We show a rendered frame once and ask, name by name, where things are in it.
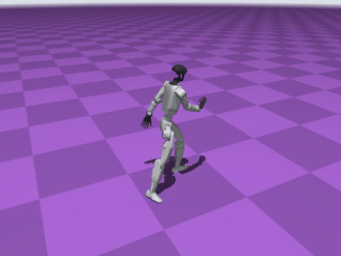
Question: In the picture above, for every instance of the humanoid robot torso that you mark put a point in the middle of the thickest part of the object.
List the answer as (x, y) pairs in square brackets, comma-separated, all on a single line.
[(170, 105)]

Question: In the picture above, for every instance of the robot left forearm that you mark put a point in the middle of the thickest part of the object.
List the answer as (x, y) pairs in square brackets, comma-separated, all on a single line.
[(152, 107)]

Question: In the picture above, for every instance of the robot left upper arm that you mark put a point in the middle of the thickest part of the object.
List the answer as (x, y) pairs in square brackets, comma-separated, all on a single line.
[(158, 98)]

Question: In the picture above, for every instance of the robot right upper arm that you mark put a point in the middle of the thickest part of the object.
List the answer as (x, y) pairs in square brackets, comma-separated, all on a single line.
[(181, 94)]

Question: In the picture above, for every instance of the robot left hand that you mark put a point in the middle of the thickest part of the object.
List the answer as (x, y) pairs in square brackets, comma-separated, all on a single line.
[(146, 120)]

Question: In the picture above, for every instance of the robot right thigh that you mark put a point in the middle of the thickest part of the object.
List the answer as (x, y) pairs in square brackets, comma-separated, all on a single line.
[(167, 147)]

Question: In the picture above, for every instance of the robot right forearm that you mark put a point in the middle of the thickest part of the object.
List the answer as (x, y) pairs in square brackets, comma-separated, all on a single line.
[(194, 108)]

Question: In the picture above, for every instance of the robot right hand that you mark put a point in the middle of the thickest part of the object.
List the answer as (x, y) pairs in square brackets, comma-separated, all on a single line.
[(202, 102)]

